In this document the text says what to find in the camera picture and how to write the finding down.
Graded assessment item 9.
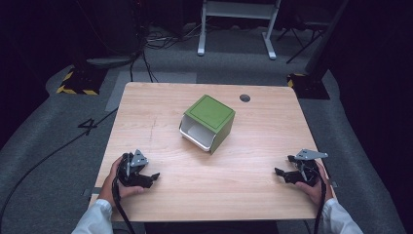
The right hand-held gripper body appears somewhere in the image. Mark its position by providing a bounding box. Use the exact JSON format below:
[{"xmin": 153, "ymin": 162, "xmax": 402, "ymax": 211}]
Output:
[{"xmin": 286, "ymin": 148, "xmax": 329, "ymax": 187}]

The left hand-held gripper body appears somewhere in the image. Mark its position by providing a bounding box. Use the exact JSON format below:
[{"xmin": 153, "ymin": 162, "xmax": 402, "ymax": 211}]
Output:
[{"xmin": 116, "ymin": 148, "xmax": 154, "ymax": 188}]

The person's right hand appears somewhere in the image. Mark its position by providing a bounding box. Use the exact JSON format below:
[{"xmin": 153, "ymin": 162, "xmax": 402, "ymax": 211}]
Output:
[{"xmin": 294, "ymin": 161, "xmax": 334, "ymax": 207}]

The person's left hand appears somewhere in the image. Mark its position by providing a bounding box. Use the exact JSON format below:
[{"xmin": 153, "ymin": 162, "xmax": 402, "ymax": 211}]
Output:
[{"xmin": 97, "ymin": 156, "xmax": 146, "ymax": 208}]

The white drawer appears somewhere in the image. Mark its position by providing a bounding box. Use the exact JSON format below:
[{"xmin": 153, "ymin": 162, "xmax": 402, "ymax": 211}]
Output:
[{"xmin": 178, "ymin": 114, "xmax": 217, "ymax": 153}]

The green cube drawer cabinet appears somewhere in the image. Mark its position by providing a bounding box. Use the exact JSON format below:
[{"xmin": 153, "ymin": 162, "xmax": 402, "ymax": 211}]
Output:
[{"xmin": 182, "ymin": 94, "xmax": 237, "ymax": 155}]

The grey stand foot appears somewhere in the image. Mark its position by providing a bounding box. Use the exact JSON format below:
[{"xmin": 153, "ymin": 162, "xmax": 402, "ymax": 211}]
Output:
[{"xmin": 85, "ymin": 54, "xmax": 139, "ymax": 70}]

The dark slanted stand column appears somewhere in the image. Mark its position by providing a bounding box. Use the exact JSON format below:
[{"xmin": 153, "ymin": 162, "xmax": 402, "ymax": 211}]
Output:
[{"xmin": 304, "ymin": 0, "xmax": 351, "ymax": 81}]

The black tripod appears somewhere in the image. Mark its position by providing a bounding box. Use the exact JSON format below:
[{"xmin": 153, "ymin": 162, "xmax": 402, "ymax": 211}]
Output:
[{"xmin": 276, "ymin": 19, "xmax": 329, "ymax": 65}]

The left hand-held gripper black cable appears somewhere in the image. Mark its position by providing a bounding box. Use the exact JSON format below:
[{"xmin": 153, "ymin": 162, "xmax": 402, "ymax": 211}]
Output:
[{"xmin": 111, "ymin": 175, "xmax": 136, "ymax": 234}]

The hand-held gripper black cable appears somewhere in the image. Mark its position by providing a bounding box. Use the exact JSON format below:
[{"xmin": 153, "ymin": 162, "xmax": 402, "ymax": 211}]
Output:
[
  {"xmin": 301, "ymin": 164, "xmax": 327, "ymax": 234},
  {"xmin": 111, "ymin": 175, "xmax": 136, "ymax": 234}
]

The right hand-held gripper black cable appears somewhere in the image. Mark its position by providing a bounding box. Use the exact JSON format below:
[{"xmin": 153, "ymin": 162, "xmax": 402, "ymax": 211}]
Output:
[{"xmin": 301, "ymin": 164, "xmax": 327, "ymax": 234}]

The black yellow striped base plate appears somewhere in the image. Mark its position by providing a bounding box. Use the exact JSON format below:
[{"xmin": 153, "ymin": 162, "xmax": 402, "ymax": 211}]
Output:
[
  {"xmin": 286, "ymin": 72, "xmax": 331, "ymax": 100},
  {"xmin": 56, "ymin": 65, "xmax": 108, "ymax": 97}
]

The long black floor cable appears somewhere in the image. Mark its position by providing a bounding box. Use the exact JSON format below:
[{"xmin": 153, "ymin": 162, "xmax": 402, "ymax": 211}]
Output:
[{"xmin": 0, "ymin": 108, "xmax": 119, "ymax": 229}]

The thin black floor cable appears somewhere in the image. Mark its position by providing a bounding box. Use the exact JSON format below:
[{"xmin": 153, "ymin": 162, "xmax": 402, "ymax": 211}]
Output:
[{"xmin": 129, "ymin": 48, "xmax": 160, "ymax": 84}]

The bundle of floor cables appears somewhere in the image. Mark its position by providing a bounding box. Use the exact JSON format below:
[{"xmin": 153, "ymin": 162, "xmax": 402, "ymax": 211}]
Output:
[{"xmin": 142, "ymin": 22, "xmax": 204, "ymax": 51}]

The white metal stand frame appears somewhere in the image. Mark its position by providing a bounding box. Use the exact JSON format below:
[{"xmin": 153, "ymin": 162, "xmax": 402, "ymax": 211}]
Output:
[{"xmin": 197, "ymin": 0, "xmax": 282, "ymax": 61}]

